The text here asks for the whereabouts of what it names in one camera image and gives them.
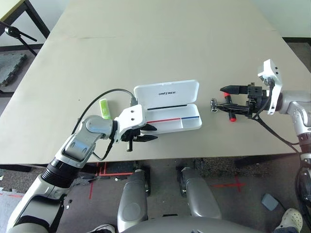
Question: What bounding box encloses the torn dark foam piece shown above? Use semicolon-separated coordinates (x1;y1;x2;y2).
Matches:
72;176;100;187

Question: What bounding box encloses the blue jeans leg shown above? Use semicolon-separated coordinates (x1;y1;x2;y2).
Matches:
273;225;303;233

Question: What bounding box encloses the grey floor pad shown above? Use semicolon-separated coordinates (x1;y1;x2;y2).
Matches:
260;193;279;211

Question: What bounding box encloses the black foam floor mat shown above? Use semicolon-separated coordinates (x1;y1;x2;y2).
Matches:
0;53;27;85

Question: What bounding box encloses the green highlighter pen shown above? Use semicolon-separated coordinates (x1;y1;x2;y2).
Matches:
99;99;112;120

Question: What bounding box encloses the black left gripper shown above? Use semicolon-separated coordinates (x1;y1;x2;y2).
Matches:
121;123;159;152

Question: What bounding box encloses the grey right robot leg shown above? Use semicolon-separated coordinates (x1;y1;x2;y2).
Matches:
176;166;223;219

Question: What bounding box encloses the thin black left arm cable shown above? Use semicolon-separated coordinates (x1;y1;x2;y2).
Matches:
92;138;115;161

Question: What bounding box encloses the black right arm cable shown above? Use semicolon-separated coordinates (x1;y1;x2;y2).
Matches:
251;80;311;219

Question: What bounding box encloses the white perforated clog shoe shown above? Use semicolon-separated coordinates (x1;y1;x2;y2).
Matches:
274;207;304;233

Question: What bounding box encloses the black and white sneaker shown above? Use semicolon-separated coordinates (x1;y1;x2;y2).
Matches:
91;223;116;233

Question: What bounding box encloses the grey robot torso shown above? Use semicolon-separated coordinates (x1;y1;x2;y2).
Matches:
121;216;264;233

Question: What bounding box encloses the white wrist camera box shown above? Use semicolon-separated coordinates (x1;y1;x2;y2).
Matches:
113;104;148;144
257;59;283;116

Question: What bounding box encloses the black marker with red cap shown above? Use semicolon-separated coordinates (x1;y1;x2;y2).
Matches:
224;91;237;122

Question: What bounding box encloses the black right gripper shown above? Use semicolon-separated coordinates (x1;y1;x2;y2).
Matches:
215;82;269;119

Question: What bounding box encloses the side table with black frame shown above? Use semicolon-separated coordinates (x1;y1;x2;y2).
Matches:
0;0;51;46

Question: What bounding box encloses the white plastic pencil case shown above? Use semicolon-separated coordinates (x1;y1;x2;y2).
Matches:
133;79;203;134

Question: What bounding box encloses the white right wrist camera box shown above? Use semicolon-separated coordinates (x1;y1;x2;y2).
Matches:
257;59;283;116

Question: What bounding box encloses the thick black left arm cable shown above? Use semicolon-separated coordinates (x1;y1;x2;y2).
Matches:
77;88;137;127

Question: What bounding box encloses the grey left robot leg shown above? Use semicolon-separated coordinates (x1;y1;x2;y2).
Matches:
117;168;151;233

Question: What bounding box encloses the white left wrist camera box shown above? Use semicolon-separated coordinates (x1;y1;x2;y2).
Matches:
113;104;148;144

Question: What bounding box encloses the grey robot leg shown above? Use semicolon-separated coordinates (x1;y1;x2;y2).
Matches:
117;168;151;233
176;166;223;219

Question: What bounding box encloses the dark speckled floor mat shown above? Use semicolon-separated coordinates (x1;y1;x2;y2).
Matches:
193;157;268;172

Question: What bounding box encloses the black tripod stand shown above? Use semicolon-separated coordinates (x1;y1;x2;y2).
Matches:
0;20;38;56

